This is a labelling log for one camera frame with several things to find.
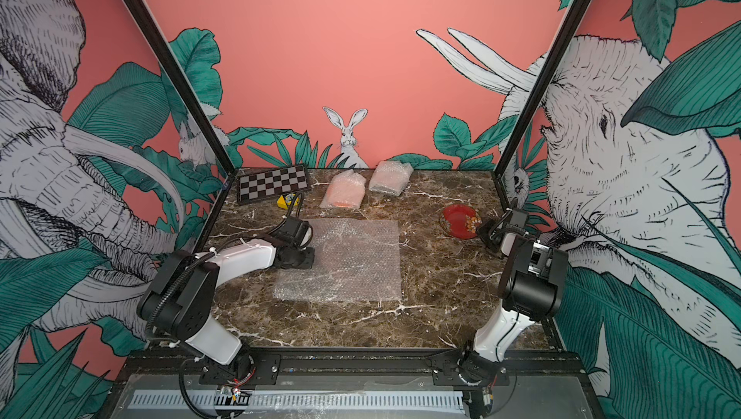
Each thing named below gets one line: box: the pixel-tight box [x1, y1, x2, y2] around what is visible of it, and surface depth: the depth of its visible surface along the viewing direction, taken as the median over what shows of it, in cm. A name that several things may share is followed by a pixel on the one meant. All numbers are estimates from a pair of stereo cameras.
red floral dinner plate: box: [439, 203, 483, 240], surface depth 106 cm
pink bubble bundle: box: [320, 168, 367, 210], surface depth 112 cm
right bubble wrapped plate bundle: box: [368, 160, 414, 196], surface depth 117 cm
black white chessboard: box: [236, 165, 312, 206], surface depth 114 cm
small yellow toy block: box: [276, 193, 301, 210], surface depth 109 cm
